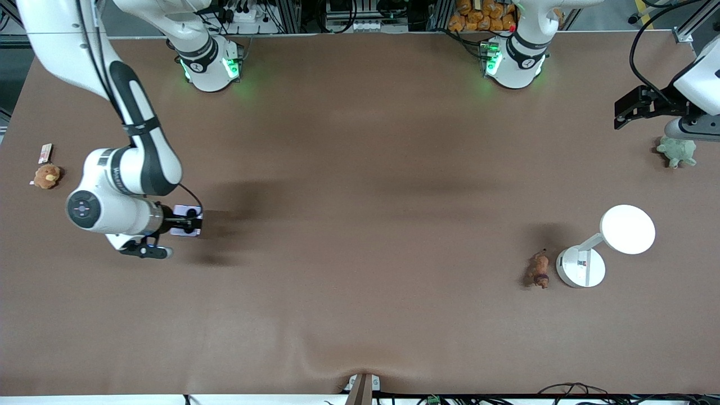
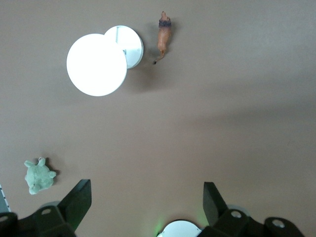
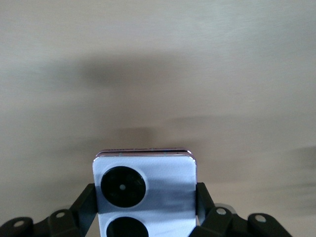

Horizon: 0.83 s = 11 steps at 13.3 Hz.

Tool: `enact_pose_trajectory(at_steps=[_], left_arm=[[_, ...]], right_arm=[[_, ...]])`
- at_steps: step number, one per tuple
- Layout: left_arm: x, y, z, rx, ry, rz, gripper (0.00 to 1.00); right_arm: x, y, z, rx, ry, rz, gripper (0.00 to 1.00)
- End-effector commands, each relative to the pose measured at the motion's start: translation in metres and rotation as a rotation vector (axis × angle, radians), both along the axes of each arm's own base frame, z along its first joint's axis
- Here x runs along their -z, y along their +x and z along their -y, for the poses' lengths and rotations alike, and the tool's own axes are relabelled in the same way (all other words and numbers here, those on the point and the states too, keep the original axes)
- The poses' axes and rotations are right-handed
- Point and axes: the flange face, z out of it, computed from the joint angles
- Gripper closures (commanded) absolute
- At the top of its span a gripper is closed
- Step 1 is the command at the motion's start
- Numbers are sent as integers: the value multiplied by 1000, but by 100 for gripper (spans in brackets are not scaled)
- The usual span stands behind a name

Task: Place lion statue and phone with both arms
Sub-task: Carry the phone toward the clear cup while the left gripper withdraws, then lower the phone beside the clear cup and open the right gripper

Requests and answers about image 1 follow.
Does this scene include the lavender flip phone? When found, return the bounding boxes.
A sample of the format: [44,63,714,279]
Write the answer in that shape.
[172,205,203,237]

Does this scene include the small brown lion statue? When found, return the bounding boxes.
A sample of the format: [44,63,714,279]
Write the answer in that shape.
[527,249,551,290]

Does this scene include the green turtle plush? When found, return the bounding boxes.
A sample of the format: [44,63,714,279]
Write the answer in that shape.
[656,137,698,169]

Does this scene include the white round desk lamp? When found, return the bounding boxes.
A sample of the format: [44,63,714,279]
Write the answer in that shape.
[556,204,656,289]

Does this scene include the small brown bear plush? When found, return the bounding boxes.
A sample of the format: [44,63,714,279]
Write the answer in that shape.
[33,164,61,190]

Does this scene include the pile of orange plush toys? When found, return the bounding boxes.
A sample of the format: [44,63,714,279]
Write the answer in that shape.
[448,0,517,33]

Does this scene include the white power strip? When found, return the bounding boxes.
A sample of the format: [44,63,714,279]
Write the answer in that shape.
[225,6,266,24]

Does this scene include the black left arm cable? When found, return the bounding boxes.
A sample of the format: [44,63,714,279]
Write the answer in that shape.
[628,0,710,107]

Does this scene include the aluminium frame post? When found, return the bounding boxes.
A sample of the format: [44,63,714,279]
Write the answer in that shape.
[673,0,720,43]

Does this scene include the black floor cables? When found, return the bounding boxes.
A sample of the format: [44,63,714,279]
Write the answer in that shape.
[537,382,611,398]

